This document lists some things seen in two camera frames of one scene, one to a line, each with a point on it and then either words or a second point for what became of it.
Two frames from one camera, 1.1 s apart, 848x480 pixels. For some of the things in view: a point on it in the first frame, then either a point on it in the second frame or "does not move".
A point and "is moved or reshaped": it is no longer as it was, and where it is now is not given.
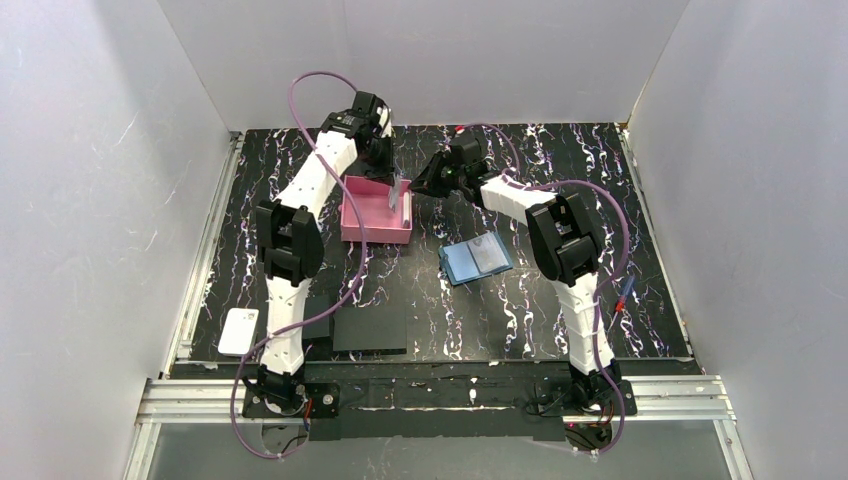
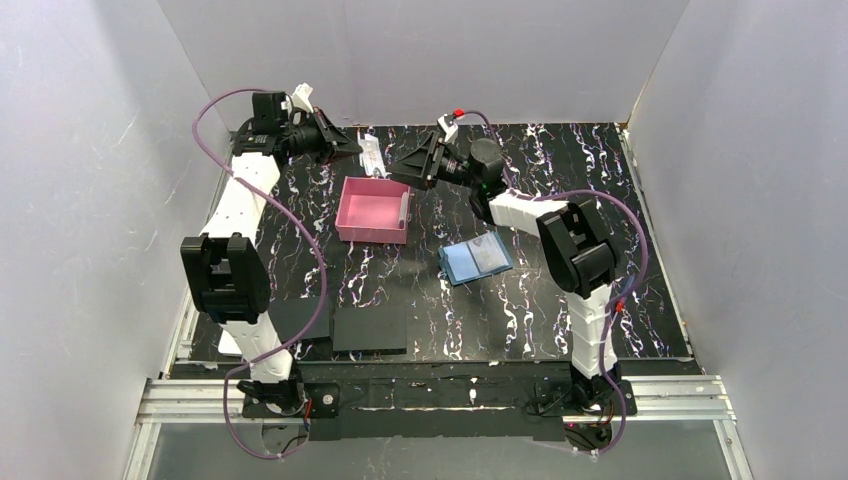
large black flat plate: (369, 328) does not move
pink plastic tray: (381, 224) does not move
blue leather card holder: (474, 259) does not move
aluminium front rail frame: (704, 399) does not move
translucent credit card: (394, 193) is moved or reshaped
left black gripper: (382, 168) to (324, 132)
